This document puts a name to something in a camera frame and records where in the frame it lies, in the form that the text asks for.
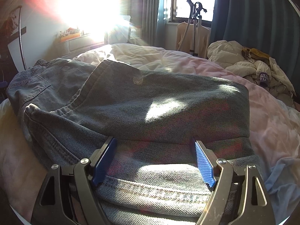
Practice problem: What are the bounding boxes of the grey denim jeans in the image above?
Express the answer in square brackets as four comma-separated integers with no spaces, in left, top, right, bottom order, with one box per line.
[7,59,259,224]

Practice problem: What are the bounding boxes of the light blue cloth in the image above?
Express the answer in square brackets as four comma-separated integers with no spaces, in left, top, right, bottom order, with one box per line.
[264,157,299,203]

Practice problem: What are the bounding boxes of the pink cream bed duvet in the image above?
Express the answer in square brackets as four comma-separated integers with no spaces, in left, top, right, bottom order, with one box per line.
[1,44,299,223]

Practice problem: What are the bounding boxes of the purple sock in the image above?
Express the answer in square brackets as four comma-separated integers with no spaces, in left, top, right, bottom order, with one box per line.
[259,72,269,88]

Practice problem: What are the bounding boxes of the mustard yellow garment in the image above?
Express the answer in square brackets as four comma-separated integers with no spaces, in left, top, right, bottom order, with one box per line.
[241,47,270,61]

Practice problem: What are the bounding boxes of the cream puffer jacket pile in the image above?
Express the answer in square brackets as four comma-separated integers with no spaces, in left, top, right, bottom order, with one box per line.
[207,40,296,101]

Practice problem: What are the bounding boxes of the white desk with drawers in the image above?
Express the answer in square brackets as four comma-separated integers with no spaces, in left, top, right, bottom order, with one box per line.
[55,34,105,57]

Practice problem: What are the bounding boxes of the beige hanging garment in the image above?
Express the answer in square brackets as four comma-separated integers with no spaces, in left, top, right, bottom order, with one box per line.
[175,22,211,59]

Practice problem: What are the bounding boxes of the orange tray with items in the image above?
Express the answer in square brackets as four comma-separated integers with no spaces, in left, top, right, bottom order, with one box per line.
[58,27,81,42]

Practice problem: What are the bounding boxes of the white black chair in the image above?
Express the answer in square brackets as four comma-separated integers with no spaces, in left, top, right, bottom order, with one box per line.
[104,15,131,44]

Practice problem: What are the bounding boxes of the teal right curtain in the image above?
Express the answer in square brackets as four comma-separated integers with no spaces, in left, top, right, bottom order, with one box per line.
[210,0,299,80]

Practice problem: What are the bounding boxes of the teal curtain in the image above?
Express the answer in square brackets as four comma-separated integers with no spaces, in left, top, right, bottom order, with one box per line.
[130,0,172,47]
[210,0,299,80]

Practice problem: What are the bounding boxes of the garment steamer stand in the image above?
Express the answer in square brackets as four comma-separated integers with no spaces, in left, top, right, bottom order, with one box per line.
[181,0,207,56]

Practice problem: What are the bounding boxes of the teal left curtain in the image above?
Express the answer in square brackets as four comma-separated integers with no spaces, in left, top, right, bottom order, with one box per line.
[130,0,172,47]

